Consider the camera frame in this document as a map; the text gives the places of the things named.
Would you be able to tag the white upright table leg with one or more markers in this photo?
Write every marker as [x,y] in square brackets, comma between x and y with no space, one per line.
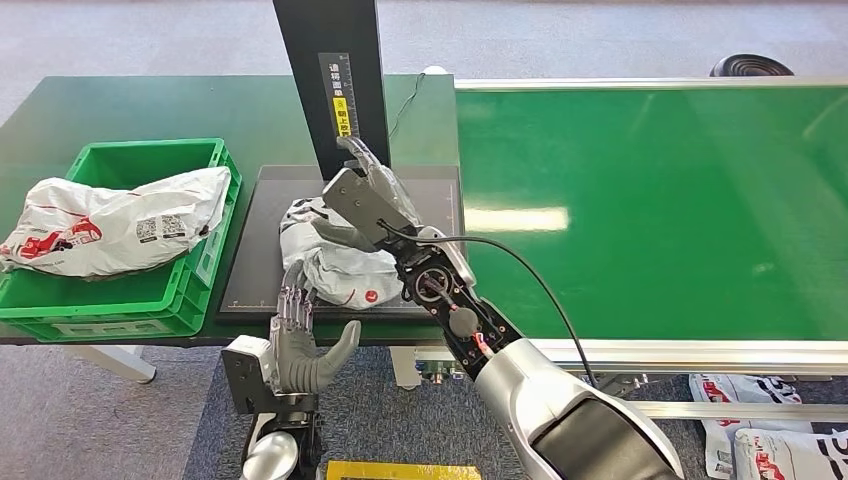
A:
[404,368]

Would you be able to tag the white package with red print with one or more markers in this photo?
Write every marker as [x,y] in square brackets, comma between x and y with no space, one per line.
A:
[99,225]

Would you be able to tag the white package with black print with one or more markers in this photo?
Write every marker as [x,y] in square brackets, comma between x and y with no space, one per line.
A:
[344,278]

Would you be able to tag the green plastic basket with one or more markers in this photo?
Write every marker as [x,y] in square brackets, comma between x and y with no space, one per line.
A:
[132,305]

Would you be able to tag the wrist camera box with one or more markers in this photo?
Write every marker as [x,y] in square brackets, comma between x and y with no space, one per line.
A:
[248,358]
[361,199]

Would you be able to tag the small white round object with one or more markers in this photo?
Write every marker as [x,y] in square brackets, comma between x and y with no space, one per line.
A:
[434,69]

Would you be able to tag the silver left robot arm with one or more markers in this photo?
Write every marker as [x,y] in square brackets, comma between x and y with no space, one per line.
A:
[272,457]

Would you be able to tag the black ribbed round object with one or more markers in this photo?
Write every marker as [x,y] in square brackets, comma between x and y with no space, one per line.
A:
[748,66]

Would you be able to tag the yellow floor tape frame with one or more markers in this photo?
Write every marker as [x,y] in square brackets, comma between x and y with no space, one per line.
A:
[397,470]

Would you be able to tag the yellow and black column label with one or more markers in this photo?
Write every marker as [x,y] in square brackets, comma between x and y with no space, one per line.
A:
[343,86]

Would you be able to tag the black weighing device with column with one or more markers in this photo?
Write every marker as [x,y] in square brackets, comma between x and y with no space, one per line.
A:
[258,252]

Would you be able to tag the dark green table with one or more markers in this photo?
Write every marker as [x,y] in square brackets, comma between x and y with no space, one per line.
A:
[166,106]

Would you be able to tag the white floor package black letters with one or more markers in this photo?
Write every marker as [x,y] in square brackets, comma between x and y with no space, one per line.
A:
[795,457]

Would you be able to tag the white slanted table foot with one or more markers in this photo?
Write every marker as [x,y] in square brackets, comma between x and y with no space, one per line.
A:
[126,363]

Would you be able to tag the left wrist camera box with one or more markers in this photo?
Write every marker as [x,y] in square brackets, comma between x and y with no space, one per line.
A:
[248,358]

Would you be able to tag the green conveyor belt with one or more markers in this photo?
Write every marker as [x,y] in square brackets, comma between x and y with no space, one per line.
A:
[715,132]

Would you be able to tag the aluminium conveyor frame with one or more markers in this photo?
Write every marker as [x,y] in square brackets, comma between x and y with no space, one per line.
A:
[729,354]

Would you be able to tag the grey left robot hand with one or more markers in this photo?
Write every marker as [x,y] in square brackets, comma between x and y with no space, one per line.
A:
[298,364]

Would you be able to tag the dark blue floor mat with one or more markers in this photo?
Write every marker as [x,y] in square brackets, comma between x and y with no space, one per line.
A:
[397,424]

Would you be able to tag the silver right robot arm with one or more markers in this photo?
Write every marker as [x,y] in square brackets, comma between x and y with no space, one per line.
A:
[543,397]

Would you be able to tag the white floor package red letters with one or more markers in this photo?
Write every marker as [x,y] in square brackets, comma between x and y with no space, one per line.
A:
[735,387]

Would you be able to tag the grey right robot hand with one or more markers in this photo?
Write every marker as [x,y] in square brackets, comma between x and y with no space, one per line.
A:
[391,189]

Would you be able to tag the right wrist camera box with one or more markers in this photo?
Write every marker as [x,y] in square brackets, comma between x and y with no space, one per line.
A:
[361,199]

